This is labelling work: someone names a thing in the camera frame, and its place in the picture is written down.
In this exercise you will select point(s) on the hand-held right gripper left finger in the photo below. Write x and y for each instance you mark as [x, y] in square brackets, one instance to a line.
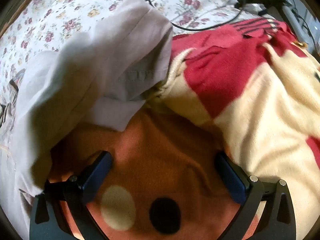
[96, 177]

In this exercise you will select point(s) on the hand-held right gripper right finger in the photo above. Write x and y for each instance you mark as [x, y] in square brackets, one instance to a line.
[231, 177]

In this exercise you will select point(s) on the beige jacket with striped collar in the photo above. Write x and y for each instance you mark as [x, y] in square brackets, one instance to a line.
[87, 67]

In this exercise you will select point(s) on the red cream orange printed blanket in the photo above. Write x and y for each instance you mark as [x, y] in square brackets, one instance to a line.
[225, 85]

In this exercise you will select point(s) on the grey striped cloth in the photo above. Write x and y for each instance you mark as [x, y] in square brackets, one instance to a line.
[10, 97]

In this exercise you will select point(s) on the grey metal pole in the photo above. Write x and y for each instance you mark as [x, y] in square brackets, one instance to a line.
[293, 22]

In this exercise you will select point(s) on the floral bed sheet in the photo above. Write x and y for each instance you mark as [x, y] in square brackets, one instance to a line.
[75, 10]

